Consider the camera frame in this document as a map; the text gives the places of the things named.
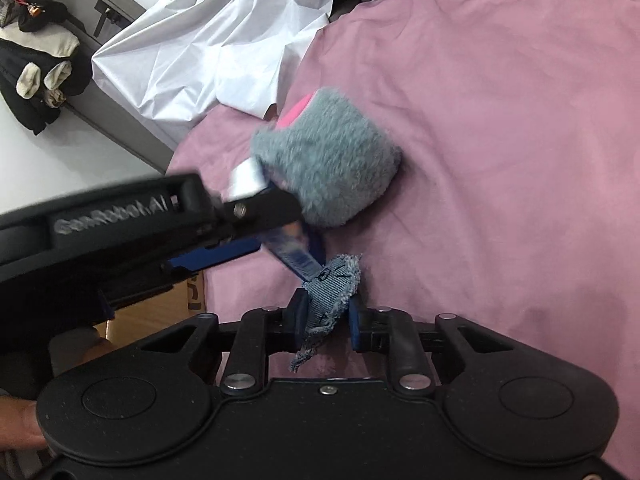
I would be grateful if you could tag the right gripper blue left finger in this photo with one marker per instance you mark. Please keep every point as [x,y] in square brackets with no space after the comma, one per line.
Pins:
[297,317]

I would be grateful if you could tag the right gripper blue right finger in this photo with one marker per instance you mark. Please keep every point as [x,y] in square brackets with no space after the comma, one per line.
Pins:
[355,310]

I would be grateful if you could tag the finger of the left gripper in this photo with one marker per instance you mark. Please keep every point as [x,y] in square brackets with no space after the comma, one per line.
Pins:
[205,258]
[253,215]

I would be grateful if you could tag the denim fabric scrap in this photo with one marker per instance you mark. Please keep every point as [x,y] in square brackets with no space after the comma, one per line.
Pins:
[328,293]

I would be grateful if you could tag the person's left hand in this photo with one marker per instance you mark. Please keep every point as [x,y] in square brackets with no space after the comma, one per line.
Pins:
[19,429]

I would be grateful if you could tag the cardboard box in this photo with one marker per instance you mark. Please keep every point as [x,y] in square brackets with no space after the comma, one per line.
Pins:
[155,314]

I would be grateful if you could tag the grey fuzzy plush pouch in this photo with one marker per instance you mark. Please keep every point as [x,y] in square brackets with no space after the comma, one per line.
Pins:
[334,159]

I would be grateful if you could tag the white cover sheet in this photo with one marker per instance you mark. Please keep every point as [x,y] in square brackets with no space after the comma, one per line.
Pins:
[182,57]

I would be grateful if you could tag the black white hanging garment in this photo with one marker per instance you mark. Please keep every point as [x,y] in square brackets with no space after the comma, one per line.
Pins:
[41,63]

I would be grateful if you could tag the pink bed sheet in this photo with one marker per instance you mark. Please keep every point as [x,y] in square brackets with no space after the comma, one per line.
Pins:
[517,201]

